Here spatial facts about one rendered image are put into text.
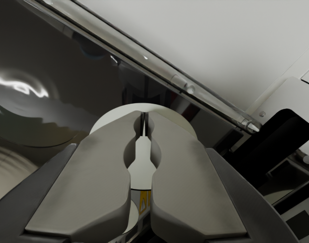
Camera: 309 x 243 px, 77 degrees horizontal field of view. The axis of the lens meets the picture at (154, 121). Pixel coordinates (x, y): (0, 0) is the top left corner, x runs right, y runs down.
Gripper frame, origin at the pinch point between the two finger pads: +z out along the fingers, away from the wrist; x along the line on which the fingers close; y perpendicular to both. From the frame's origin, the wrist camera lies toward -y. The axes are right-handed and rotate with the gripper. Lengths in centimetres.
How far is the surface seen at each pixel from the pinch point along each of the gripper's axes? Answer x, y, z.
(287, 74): 15.6, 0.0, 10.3
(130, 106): -1.1, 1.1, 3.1
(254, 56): 11.7, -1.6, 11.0
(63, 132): -6.9, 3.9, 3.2
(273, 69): 14.3, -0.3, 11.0
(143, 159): 0.0, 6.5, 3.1
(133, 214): -0.9, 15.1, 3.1
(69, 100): -5.9, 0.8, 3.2
